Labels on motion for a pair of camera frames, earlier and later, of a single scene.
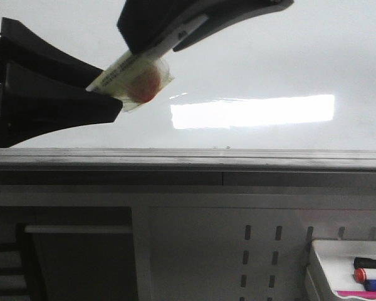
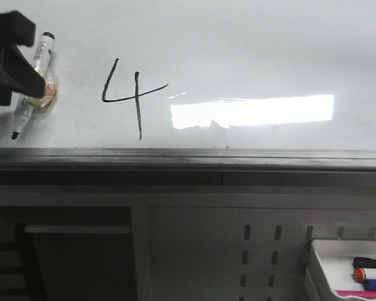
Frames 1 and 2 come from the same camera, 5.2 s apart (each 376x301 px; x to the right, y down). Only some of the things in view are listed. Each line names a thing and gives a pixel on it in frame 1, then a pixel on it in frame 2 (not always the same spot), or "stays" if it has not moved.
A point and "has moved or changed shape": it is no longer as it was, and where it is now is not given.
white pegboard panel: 242,247 stays
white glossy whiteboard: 314,74 stays
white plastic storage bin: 331,266 stays
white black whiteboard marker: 136,76 has moved or changed shape
